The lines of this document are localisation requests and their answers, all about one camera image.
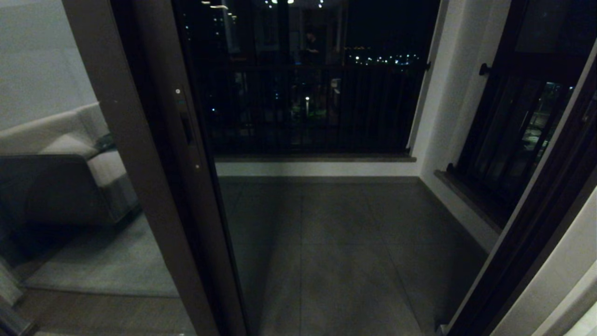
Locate dark grey upholstered seat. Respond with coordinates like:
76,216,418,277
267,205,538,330
0,153,112,229

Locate dark stone balcony ledge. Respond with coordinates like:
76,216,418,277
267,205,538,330
214,154,417,163

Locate light grey rug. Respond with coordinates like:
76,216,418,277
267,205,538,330
21,212,181,298

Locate recessed door handle lock plate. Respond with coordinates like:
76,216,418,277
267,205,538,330
174,85,204,172

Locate brown framed fixed glass panel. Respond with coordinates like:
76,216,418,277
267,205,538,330
0,0,221,336

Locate light beige sofa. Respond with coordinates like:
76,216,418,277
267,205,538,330
0,102,140,225

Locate dark stone window sill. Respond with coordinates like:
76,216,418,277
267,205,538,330
434,168,507,235

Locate brown framed sliding glass door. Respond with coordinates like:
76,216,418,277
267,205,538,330
135,0,250,336

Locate dark brown door jamb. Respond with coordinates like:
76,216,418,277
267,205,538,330
441,44,597,336

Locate black metal balcony railing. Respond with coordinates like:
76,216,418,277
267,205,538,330
198,58,430,155

